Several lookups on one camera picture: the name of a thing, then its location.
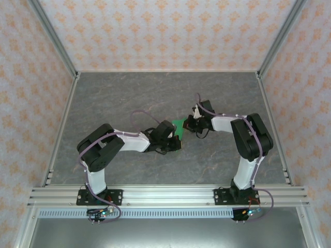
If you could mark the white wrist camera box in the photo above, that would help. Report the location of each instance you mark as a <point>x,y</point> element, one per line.
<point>196,111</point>
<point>171,134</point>

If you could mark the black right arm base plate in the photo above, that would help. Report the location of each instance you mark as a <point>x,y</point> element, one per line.
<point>222,197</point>

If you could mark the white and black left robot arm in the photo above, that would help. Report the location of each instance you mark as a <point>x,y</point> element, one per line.
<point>101,149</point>

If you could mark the green paper sheet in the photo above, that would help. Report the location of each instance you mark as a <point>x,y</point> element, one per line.
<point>179,127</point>

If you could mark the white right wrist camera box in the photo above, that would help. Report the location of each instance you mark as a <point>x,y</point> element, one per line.
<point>196,111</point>

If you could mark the aluminium extrusion mounting beam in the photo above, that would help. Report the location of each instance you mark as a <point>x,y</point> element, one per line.
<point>168,196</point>

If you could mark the aluminium frame leg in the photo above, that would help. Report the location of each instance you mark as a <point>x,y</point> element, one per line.
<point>26,230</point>
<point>309,230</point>

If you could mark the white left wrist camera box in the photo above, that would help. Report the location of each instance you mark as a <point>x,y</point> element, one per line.
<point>171,134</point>

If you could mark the grey metal shelf panel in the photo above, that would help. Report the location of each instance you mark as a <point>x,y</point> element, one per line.
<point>168,232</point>

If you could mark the aluminium corner post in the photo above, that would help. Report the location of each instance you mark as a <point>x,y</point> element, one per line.
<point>55,38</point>
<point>280,38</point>

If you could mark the aluminium table side rail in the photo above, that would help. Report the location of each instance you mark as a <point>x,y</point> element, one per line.
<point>64,121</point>
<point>271,116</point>

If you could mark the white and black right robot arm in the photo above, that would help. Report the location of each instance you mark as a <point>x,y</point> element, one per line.
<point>252,139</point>

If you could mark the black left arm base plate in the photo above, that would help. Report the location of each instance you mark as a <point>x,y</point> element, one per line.
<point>116,197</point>

